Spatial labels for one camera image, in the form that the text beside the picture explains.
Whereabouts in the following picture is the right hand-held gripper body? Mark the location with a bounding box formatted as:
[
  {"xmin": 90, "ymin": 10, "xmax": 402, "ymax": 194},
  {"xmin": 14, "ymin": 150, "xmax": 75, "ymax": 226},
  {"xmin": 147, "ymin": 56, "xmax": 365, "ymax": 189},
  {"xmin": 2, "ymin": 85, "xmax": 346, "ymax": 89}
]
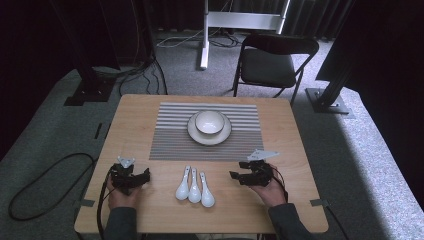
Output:
[{"xmin": 245, "ymin": 148, "xmax": 280, "ymax": 188}]

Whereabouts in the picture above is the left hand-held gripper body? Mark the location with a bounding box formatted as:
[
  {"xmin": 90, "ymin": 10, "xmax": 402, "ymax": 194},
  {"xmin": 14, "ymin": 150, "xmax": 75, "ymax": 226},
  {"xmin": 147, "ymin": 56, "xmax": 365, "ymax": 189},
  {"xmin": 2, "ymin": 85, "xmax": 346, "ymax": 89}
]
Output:
[{"xmin": 109, "ymin": 155, "xmax": 142, "ymax": 196}]

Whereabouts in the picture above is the person's right hand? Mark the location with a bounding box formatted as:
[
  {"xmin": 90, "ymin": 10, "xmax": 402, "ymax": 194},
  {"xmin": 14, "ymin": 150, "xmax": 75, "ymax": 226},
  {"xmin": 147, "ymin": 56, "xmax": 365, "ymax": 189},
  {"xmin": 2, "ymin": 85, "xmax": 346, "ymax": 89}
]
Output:
[{"xmin": 249, "ymin": 176, "xmax": 289, "ymax": 208}]

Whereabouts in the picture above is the person's left hand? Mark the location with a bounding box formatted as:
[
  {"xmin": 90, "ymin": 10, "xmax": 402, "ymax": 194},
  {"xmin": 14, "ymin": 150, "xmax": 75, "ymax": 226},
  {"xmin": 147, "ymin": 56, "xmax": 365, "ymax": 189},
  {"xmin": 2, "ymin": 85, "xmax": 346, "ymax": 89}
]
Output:
[{"xmin": 106, "ymin": 184, "xmax": 143, "ymax": 211}]

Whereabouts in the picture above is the white ceramic spoon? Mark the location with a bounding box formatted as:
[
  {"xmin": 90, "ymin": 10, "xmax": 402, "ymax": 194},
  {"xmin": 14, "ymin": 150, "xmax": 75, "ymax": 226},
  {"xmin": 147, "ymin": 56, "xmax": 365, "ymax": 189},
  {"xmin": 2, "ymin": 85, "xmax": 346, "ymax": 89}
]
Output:
[
  {"xmin": 175, "ymin": 165, "xmax": 192, "ymax": 202},
  {"xmin": 198, "ymin": 171, "xmax": 216, "ymax": 209},
  {"xmin": 187, "ymin": 167, "xmax": 203, "ymax": 205}
]

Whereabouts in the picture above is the grey striped placemat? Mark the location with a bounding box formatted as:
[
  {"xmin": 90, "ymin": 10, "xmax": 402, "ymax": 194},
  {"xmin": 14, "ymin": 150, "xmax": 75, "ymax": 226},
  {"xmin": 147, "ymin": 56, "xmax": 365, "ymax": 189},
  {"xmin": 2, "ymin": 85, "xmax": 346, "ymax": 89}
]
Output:
[{"xmin": 148, "ymin": 101, "xmax": 265, "ymax": 163}]

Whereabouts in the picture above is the white round plate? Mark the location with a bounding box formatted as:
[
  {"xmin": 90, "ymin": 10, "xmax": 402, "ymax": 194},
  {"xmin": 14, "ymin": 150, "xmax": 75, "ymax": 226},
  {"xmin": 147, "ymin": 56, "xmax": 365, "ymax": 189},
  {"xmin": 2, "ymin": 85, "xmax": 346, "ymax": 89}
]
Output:
[{"xmin": 186, "ymin": 111, "xmax": 233, "ymax": 147}]

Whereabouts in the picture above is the grey tape piece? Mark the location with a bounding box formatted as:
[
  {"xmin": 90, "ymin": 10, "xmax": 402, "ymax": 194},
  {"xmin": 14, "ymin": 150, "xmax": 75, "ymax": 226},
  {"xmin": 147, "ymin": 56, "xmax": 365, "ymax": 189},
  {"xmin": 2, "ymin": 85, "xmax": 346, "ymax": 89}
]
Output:
[
  {"xmin": 309, "ymin": 198, "xmax": 332, "ymax": 208},
  {"xmin": 72, "ymin": 198, "xmax": 96, "ymax": 209}
]

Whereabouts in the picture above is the white bowl with dark rim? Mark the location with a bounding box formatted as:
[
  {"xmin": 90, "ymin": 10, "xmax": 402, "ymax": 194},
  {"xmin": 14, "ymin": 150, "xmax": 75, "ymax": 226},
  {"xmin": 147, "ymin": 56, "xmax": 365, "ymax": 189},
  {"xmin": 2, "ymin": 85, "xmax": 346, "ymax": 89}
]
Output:
[{"xmin": 194, "ymin": 109, "xmax": 226, "ymax": 136}]

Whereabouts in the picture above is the black metal stand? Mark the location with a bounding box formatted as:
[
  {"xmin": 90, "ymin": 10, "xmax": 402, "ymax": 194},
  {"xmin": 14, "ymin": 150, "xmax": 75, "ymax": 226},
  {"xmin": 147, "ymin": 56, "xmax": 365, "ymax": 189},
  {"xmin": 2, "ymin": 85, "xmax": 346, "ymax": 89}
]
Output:
[
  {"xmin": 49, "ymin": 0, "xmax": 118, "ymax": 107},
  {"xmin": 304, "ymin": 64, "xmax": 355, "ymax": 116}
]

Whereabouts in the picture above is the black folding chair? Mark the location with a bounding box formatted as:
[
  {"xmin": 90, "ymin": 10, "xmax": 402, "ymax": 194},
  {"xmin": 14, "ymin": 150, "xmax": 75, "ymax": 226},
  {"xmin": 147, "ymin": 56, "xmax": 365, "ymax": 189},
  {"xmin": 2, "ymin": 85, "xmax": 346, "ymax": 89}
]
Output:
[{"xmin": 232, "ymin": 33, "xmax": 320, "ymax": 106}]

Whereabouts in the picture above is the white metal stand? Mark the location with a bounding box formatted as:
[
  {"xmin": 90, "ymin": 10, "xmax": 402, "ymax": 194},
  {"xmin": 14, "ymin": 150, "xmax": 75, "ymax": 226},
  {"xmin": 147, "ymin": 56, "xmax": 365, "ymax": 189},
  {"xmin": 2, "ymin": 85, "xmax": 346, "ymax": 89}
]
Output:
[{"xmin": 199, "ymin": 0, "xmax": 292, "ymax": 71}]

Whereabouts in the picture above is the dark curtain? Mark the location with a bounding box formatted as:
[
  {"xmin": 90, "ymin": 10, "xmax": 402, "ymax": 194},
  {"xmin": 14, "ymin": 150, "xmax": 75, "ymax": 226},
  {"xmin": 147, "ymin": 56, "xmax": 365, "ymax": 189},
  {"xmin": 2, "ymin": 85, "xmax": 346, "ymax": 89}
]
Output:
[{"xmin": 146, "ymin": 0, "xmax": 356, "ymax": 41}]

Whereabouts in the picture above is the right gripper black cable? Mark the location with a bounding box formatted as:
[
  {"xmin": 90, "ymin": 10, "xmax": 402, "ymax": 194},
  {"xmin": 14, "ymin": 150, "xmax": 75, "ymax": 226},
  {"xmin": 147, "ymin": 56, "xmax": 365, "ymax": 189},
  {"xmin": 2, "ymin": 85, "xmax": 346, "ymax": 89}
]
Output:
[{"xmin": 270, "ymin": 164, "xmax": 290, "ymax": 203}]

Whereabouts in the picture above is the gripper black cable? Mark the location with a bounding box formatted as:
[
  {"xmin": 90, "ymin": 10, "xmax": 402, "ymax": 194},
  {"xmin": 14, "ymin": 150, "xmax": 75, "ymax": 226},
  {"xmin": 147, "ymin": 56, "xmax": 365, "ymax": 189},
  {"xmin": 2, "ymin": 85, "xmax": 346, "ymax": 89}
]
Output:
[
  {"xmin": 96, "ymin": 166, "xmax": 116, "ymax": 240},
  {"xmin": 270, "ymin": 164, "xmax": 290, "ymax": 203}
]

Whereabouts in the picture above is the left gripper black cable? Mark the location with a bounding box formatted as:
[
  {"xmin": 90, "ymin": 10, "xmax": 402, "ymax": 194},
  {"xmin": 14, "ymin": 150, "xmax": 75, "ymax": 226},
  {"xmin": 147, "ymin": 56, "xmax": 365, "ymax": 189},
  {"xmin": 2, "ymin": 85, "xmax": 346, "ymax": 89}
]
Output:
[{"xmin": 96, "ymin": 166, "xmax": 116, "ymax": 240}]

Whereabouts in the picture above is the thin black table cable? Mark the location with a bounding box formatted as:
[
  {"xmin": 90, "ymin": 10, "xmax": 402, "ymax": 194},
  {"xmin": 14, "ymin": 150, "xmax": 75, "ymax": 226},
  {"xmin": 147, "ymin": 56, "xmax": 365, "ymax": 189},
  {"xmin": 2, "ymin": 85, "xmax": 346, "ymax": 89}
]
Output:
[{"xmin": 325, "ymin": 205, "xmax": 351, "ymax": 240}]

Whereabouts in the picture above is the bundle of floor cables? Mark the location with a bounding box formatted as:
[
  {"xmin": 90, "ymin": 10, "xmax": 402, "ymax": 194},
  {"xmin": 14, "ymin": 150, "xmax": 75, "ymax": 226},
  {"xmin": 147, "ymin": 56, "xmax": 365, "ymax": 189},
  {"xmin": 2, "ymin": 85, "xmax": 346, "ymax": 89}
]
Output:
[{"xmin": 93, "ymin": 28, "xmax": 244, "ymax": 98}]

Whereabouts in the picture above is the black looped floor cable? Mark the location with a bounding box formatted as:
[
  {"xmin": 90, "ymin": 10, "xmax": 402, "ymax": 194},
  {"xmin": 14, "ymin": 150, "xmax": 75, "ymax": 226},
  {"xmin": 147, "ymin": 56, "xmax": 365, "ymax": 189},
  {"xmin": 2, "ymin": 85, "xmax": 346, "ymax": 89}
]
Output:
[{"xmin": 7, "ymin": 152, "xmax": 98, "ymax": 222}]

